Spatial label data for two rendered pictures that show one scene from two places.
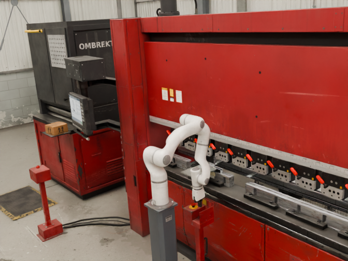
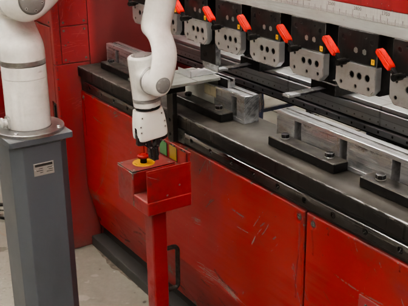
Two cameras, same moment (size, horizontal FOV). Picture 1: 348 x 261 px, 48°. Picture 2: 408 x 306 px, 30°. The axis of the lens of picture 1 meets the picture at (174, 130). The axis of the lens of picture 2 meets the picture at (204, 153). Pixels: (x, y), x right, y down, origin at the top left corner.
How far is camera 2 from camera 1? 1.10 m
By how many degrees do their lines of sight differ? 7
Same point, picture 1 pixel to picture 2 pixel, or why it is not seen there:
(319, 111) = not seen: outside the picture
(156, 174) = (10, 42)
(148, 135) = (91, 8)
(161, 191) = (22, 93)
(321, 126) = not seen: outside the picture
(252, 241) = (279, 258)
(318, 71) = not seen: outside the picture
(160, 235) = (20, 212)
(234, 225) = (243, 217)
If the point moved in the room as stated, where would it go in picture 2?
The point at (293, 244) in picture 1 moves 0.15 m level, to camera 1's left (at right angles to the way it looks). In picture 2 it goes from (368, 266) to (308, 263)
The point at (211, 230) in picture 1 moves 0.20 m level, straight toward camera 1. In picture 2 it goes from (197, 231) to (185, 258)
